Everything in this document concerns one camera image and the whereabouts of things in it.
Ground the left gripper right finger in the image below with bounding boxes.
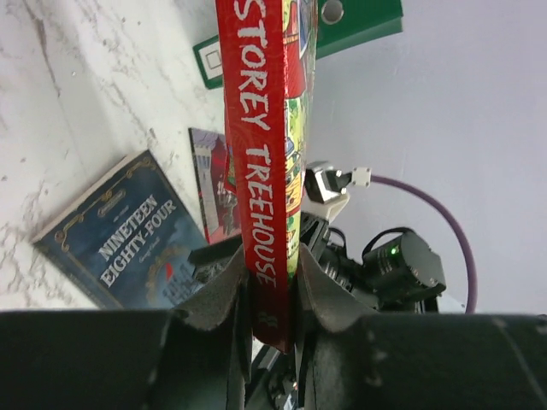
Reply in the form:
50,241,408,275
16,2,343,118
297,248,546,409

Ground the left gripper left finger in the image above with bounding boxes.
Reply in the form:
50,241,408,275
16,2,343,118
1,251,251,409

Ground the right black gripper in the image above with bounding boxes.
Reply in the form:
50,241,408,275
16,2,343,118
300,213,446,314

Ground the blue Nineteen Eighty-Four book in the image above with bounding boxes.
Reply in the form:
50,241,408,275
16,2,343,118
32,150,207,309

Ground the purple castle cover book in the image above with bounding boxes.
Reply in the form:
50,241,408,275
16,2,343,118
189,128,240,244

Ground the red Treehouse book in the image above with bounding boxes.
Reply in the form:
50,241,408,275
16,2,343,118
216,1,318,353

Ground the green lever arch binder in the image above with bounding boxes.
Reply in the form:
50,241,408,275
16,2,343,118
193,0,403,90

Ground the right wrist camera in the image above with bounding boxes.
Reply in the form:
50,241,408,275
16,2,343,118
302,161,372,223

